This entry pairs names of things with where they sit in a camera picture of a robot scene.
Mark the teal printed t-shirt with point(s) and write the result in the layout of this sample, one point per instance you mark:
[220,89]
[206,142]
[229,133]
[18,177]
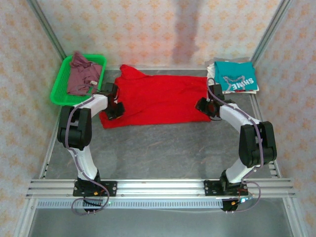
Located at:
[237,71]

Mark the purple t-shirt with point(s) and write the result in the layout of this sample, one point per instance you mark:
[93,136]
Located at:
[81,79]

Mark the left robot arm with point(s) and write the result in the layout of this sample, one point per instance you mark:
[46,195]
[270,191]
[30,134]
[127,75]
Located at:
[74,130]

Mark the green plastic basket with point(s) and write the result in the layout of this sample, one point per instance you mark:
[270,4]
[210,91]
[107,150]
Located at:
[58,91]

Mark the aluminium mounting rail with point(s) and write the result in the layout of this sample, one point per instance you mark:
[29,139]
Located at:
[160,187]

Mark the red t-shirt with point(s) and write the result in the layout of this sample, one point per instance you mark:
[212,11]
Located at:
[160,98]

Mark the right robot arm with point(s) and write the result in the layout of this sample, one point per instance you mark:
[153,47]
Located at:
[256,148]

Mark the aluminium frame post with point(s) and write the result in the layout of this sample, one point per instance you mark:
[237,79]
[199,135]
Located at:
[270,32]
[48,29]

